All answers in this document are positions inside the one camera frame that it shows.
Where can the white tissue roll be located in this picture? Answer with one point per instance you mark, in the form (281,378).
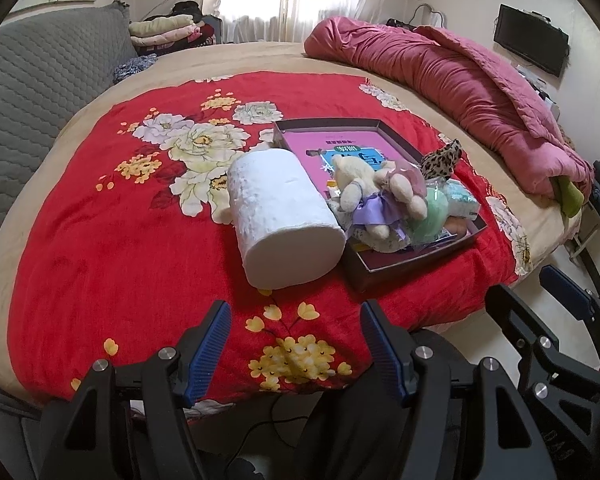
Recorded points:
(280,215)

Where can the red floral blanket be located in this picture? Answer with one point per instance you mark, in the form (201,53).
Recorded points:
(105,240)

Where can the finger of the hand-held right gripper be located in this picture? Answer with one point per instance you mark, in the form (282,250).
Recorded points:
(562,285)
(515,315)

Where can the metal rack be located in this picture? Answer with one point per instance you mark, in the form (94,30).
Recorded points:
(430,12)

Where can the green pillow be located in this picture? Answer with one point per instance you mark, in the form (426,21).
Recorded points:
(569,197)

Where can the black wall television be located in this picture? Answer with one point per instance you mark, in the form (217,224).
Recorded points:
(532,40)

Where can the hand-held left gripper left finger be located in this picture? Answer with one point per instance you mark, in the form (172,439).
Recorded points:
(207,350)

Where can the peach makeup sponge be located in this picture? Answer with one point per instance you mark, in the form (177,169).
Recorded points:
(457,225)

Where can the dark clothes pile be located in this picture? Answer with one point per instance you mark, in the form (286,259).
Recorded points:
(200,20)

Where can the stack of folded clothes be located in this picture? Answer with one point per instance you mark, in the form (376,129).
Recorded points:
(162,30)

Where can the plush bear pink dress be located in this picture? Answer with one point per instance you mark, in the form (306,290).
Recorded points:
(405,187)

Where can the leopard print scrunchie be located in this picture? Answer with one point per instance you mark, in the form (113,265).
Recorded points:
(442,160)

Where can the pink printed booklet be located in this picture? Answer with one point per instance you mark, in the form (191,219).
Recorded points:
(310,142)

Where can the grey quilted headboard cover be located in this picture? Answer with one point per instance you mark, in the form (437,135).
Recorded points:
(40,85)

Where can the plush bear purple dress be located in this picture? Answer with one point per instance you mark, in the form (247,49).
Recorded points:
(352,187)

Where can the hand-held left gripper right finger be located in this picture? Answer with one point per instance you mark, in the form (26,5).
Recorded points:
(382,350)

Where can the blue patterned cloth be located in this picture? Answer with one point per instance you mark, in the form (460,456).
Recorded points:
(135,67)

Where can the dark shallow cardboard box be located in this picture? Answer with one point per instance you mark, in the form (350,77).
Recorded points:
(405,262)

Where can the pink quilt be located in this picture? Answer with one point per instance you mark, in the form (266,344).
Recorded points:
(455,85)

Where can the green tissue pack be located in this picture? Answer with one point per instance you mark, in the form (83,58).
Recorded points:
(462,199)

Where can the person's dark trouser leg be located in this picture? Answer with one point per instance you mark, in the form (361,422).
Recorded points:
(340,435)

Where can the green sponge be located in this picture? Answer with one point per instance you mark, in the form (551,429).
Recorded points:
(432,215)

